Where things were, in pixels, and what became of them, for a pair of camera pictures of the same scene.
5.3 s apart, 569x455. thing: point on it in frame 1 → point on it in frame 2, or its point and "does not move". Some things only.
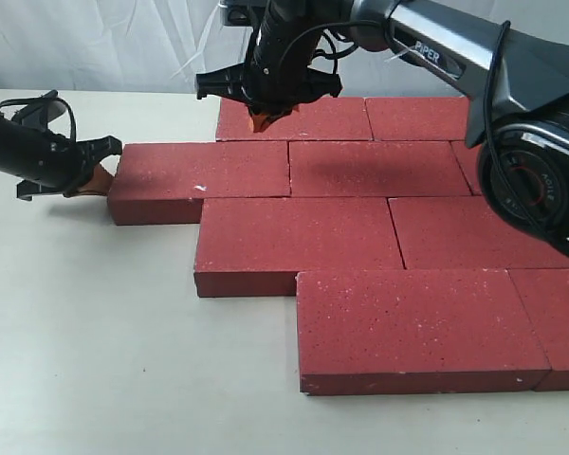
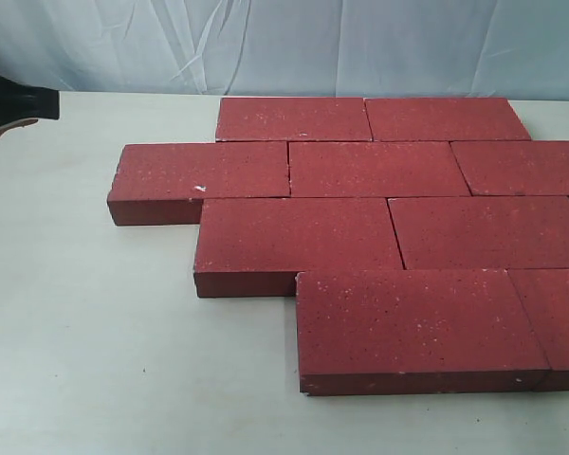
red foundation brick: (376, 169) does not move
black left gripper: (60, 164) → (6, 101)
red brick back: (168, 183) does not move
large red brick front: (255, 246) does not move
